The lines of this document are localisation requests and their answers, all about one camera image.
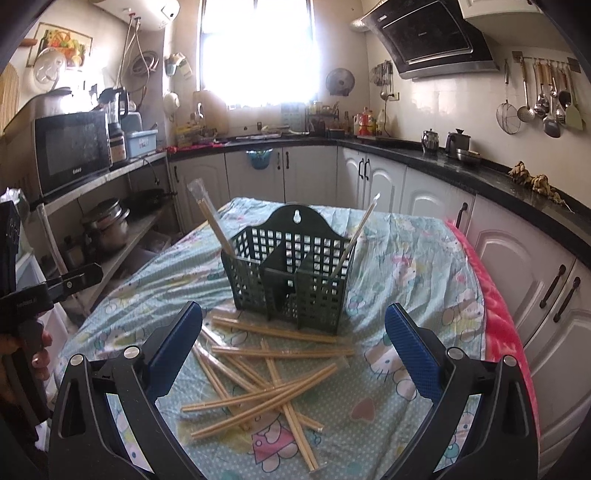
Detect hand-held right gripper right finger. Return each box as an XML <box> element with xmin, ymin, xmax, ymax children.
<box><xmin>383</xmin><ymin>303</ymin><xmax>541</xmax><ymax>480</ymax></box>

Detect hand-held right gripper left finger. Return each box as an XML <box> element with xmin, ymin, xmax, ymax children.
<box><xmin>47</xmin><ymin>301</ymin><xmax>206</xmax><ymax>480</ymax></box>

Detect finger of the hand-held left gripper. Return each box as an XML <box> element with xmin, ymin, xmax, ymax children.
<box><xmin>44</xmin><ymin>262</ymin><xmax>104</xmax><ymax>302</ymax></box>

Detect pile of chopsticks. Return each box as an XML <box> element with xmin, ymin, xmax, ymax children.
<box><xmin>181</xmin><ymin>310</ymin><xmax>356</xmax><ymax>472</ymax></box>

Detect bamboo chopstick pair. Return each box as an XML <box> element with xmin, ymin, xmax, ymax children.
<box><xmin>187</xmin><ymin>179</ymin><xmax>236</xmax><ymax>257</ymax></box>
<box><xmin>329</xmin><ymin>193</ymin><xmax>382</xmax><ymax>280</ymax></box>

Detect dark green utensil basket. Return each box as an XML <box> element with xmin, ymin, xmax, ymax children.
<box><xmin>222</xmin><ymin>204</ymin><xmax>356</xmax><ymax>334</ymax></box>

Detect person's left hand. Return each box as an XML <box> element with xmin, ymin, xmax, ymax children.
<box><xmin>0</xmin><ymin>330</ymin><xmax>53</xmax><ymax>407</ymax></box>

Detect steel cooking pot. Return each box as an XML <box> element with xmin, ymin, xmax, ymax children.
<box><xmin>81</xmin><ymin>198</ymin><xmax>131</xmax><ymax>252</ymax></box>

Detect red blanket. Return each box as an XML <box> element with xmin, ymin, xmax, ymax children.
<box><xmin>445</xmin><ymin>220</ymin><xmax>529</xmax><ymax>370</ymax></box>

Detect cartoon cat printed tablecloth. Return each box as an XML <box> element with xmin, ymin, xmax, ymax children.
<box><xmin>55</xmin><ymin>198</ymin><xmax>488</xmax><ymax>480</ymax></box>

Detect black wok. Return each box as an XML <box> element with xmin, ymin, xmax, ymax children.
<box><xmin>124</xmin><ymin>187</ymin><xmax>178</xmax><ymax>213</ymax></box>

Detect black microwave oven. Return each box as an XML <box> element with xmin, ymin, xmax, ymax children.
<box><xmin>32</xmin><ymin>111</ymin><xmax>114</xmax><ymax>197</ymax></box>

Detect grey storage shelf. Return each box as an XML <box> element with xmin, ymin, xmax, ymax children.
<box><xmin>28</xmin><ymin>152</ymin><xmax>178</xmax><ymax>319</ymax></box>

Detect black blender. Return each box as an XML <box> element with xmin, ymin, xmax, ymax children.
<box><xmin>99</xmin><ymin>88</ymin><xmax>130</xmax><ymax>167</ymax></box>

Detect light blue plastic box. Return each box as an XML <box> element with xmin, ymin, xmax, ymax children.
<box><xmin>126</xmin><ymin>129</ymin><xmax>158</xmax><ymax>160</ymax></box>

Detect white lower kitchen cabinets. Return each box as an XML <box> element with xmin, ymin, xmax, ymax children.
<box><xmin>168</xmin><ymin>145</ymin><xmax>591</xmax><ymax>467</ymax></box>

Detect white kitchen cabinets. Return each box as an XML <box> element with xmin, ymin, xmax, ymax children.
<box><xmin>462</xmin><ymin>0</ymin><xmax>546</xmax><ymax>19</ymax></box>
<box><xmin>168</xmin><ymin>145</ymin><xmax>591</xmax><ymax>467</ymax></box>

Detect black kitchen countertop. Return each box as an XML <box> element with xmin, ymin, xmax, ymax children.
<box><xmin>166</xmin><ymin>131</ymin><xmax>591</xmax><ymax>241</ymax></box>

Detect bamboo mat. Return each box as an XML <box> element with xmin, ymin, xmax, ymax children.
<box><xmin>0</xmin><ymin>62</ymin><xmax>21</xmax><ymax>134</ymax></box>

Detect ginger root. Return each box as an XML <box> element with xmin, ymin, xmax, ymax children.
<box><xmin>508</xmin><ymin>161</ymin><xmax>532</xmax><ymax>185</ymax></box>
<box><xmin>531</xmin><ymin>174</ymin><xmax>565</xmax><ymax>204</ymax></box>

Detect blue hanging bin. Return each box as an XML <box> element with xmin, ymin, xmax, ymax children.
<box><xmin>246</xmin><ymin>148</ymin><xmax>273</xmax><ymax>171</ymax></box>

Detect white fan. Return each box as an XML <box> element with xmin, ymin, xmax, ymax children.
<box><xmin>32</xmin><ymin>47</ymin><xmax>70</xmax><ymax>90</ymax></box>

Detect black kettle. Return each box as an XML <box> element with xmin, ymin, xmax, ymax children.
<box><xmin>445</xmin><ymin>128</ymin><xmax>471</xmax><ymax>158</ymax></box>

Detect beige plastic jug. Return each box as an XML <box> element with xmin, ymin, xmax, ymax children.
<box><xmin>193</xmin><ymin>90</ymin><xmax>229</xmax><ymax>134</ymax></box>

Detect black spice rack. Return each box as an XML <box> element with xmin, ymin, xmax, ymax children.
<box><xmin>305</xmin><ymin>102</ymin><xmax>354</xmax><ymax>137</ymax></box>

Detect teal box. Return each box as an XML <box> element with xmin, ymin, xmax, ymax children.
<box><xmin>281</xmin><ymin>102</ymin><xmax>303</xmax><ymax>132</ymax></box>

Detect white water heater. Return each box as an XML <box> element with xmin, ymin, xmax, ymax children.
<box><xmin>90</xmin><ymin>0</ymin><xmax>182</xmax><ymax>33</ymax></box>

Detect hanging kitchen tools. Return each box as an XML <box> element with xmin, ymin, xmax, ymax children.
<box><xmin>372</xmin><ymin>60</ymin><xmax>393</xmax><ymax>100</ymax></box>

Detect pale green spatula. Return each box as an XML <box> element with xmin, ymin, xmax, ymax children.
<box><xmin>566</xmin><ymin>69</ymin><xmax>585</xmax><ymax>131</ymax></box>

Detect kitchen window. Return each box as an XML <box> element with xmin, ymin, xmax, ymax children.
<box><xmin>201</xmin><ymin>0</ymin><xmax>321</xmax><ymax>109</ymax></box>

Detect dark serving spoon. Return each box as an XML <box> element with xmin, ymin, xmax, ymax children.
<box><xmin>556</xmin><ymin>65</ymin><xmax>572</xmax><ymax>109</ymax></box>

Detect black range hood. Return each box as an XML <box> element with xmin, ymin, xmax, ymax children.
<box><xmin>360</xmin><ymin>0</ymin><xmax>502</xmax><ymax>81</ymax></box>

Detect white upper kitchen cabinets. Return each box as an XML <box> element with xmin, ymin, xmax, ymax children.
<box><xmin>462</xmin><ymin>0</ymin><xmax>546</xmax><ymax>19</ymax></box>

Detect coiled white hose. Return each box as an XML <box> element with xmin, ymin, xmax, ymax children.
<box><xmin>130</xmin><ymin>50</ymin><xmax>162</xmax><ymax>79</ymax></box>

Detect fruit wall picture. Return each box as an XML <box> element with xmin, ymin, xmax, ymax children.
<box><xmin>25</xmin><ymin>22</ymin><xmax>93</xmax><ymax>70</ymax></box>

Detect green wall holder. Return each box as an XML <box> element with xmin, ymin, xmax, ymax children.
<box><xmin>165</xmin><ymin>52</ymin><xmax>192</xmax><ymax>79</ymax></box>

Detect wire mesh strainer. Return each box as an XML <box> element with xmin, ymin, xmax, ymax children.
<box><xmin>496</xmin><ymin>60</ymin><xmax>522</xmax><ymax>136</ymax></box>

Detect small dark wall fan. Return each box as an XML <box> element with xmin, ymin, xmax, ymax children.
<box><xmin>325</xmin><ymin>68</ymin><xmax>356</xmax><ymax>97</ymax></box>

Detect metal utensil rail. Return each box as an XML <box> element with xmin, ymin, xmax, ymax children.
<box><xmin>512</xmin><ymin>52</ymin><xmax>580</xmax><ymax>72</ymax></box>

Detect silver exhaust duct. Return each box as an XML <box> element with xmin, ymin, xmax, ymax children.
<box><xmin>349</xmin><ymin>4</ymin><xmax>370</xmax><ymax>33</ymax></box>

